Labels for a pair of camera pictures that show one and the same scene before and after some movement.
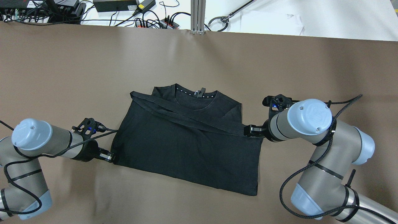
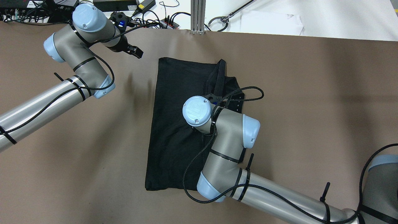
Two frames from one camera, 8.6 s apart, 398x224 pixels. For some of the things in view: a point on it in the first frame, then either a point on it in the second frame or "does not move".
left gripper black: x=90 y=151 → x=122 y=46
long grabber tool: x=226 y=18 does not move
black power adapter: x=103 y=6 does not move
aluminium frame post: x=197 y=13 does not move
